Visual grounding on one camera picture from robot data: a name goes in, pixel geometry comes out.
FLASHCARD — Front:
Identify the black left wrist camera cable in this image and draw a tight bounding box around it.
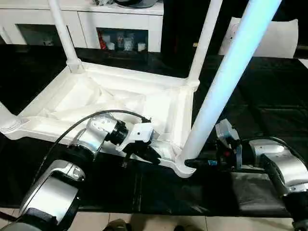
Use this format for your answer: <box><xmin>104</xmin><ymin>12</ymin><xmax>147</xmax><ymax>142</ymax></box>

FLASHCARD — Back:
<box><xmin>14</xmin><ymin>110</ymin><xmax>154</xmax><ymax>222</ymax></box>

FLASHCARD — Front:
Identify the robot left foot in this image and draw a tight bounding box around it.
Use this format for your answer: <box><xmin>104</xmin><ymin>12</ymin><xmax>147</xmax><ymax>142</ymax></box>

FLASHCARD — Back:
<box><xmin>105</xmin><ymin>218</ymin><xmax>132</xmax><ymax>231</ymax></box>

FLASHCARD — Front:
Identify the white flat board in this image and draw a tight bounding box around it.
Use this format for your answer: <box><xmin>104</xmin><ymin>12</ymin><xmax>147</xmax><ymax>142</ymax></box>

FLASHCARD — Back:
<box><xmin>297</xmin><ymin>57</ymin><xmax>308</xmax><ymax>70</ymax></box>

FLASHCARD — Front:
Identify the black metal bar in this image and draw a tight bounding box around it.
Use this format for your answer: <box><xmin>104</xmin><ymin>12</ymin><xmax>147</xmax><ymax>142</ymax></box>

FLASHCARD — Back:
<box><xmin>0</xmin><ymin>210</ymin><xmax>15</xmax><ymax>221</ymax></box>

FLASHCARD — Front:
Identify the white cabinet with glass doors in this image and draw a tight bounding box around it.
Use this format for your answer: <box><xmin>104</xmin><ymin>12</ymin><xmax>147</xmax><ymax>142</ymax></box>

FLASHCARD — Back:
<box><xmin>0</xmin><ymin>0</ymin><xmax>166</xmax><ymax>53</ymax></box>

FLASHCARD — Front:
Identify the black padded work mat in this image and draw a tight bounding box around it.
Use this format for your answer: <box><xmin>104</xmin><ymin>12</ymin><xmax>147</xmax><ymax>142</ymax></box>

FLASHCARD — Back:
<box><xmin>0</xmin><ymin>44</ymin><xmax>308</xmax><ymax>217</ymax></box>

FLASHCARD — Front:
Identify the white jar with blue print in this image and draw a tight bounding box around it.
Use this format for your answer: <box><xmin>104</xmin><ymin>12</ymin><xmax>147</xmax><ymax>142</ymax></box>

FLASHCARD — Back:
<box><xmin>123</xmin><ymin>36</ymin><xmax>134</xmax><ymax>51</ymax></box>

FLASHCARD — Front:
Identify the grey black helmet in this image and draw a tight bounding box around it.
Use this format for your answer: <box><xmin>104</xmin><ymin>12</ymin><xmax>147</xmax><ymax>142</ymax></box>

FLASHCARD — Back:
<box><xmin>113</xmin><ymin>0</ymin><xmax>157</xmax><ymax>8</ymax></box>

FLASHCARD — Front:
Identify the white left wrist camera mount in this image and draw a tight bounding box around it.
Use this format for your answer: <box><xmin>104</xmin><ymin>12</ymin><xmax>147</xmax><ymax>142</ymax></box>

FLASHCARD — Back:
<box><xmin>115</xmin><ymin>122</ymin><xmax>154</xmax><ymax>157</ymax></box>

